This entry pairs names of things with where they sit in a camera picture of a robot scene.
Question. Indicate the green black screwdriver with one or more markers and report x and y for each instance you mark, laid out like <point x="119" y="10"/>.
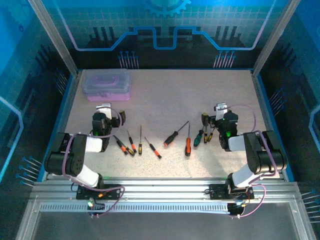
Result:
<point x="198" y="138"/>

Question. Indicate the large orange black screwdriver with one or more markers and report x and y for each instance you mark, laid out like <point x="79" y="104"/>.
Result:
<point x="188" y="147"/>

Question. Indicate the purple tool box clear lid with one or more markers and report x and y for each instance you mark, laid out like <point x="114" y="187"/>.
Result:
<point x="105" y="85"/>

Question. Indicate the large black red screwdriver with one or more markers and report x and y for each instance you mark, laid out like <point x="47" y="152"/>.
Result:
<point x="171" y="138"/>

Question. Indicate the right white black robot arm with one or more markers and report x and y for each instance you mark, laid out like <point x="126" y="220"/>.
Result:
<point x="236" y="143"/>

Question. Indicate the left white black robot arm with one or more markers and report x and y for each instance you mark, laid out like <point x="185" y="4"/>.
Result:
<point x="93" y="145"/>

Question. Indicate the small black connector board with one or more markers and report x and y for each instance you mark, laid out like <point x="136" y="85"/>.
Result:
<point x="93" y="205"/>
<point x="236" y="208"/>

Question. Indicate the aluminium framed grey panel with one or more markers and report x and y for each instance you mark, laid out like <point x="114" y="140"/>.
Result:
<point x="162" y="225"/>

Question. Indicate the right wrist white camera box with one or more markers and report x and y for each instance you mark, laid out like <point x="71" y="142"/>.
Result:
<point x="221" y="112"/>

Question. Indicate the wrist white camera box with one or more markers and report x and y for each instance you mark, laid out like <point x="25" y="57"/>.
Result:
<point x="105" y="110"/>
<point x="221" y="112"/>

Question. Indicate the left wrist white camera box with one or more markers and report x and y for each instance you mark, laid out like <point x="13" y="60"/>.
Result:
<point x="105" y="110"/>

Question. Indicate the aluminium table side rail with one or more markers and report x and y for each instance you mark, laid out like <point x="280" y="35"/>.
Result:
<point x="70" y="100"/>
<point x="261" y="100"/>

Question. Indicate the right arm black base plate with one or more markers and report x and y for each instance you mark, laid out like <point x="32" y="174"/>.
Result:
<point x="217" y="191"/>

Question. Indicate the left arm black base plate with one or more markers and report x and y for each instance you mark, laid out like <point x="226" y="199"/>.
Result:
<point x="115" y="192"/>

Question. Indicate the aluminium mounting rail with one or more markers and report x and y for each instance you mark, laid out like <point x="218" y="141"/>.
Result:
<point x="162" y="187"/>

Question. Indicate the aluminium frame post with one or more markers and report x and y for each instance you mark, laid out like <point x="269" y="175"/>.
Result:
<point x="274" y="37"/>
<point x="55" y="37"/>

